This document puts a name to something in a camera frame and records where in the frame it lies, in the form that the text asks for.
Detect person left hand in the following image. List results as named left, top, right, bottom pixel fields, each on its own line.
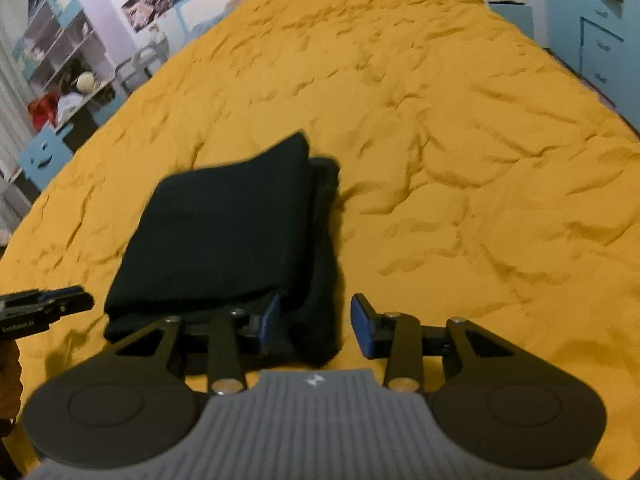
left=0, top=341, right=23, bottom=420

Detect grey rolling cart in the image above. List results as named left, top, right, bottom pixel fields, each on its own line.
left=114, top=35, right=169, bottom=96

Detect blue wardrobe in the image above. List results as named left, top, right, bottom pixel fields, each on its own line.
left=546, top=0, right=639, bottom=128

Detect mustard yellow bedspread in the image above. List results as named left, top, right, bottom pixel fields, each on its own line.
left=1, top=0, right=639, bottom=479

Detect white wall bookshelf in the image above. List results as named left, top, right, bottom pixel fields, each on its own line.
left=12, top=0, right=114, bottom=94

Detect black pants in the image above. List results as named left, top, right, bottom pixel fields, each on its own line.
left=104, top=133, right=340, bottom=366

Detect cluttered desk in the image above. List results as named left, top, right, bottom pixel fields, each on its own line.
left=28, top=70, right=125, bottom=152

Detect blue smiley chair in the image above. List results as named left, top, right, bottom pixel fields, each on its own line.
left=18, top=125, right=74, bottom=192

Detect blue nightstand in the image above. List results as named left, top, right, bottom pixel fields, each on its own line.
left=486, top=0, right=535, bottom=40

